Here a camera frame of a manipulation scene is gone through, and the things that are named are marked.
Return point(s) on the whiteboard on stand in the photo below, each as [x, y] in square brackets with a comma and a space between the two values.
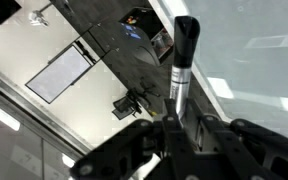
[63, 71]

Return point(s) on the black and white marker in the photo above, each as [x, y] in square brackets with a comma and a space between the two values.
[186, 34]

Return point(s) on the black monitor screen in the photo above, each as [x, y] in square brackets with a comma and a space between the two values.
[7, 9]

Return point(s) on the black office chair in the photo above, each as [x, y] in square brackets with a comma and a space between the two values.
[134, 100]

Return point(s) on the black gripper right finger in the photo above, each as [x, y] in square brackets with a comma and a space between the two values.
[219, 154]

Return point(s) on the black bin with items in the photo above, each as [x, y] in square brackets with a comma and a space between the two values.
[145, 36]

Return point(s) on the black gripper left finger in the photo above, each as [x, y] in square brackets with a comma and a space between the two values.
[179, 149]

